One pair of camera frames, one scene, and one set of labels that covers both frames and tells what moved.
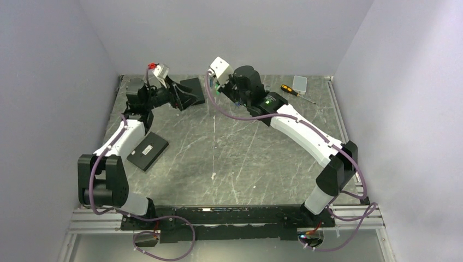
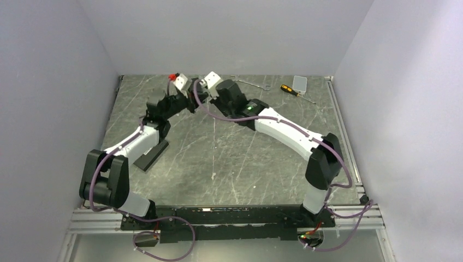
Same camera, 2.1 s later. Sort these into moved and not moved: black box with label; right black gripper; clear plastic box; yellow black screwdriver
Moved: right black gripper
Not moved: black box with label; yellow black screwdriver; clear plastic box
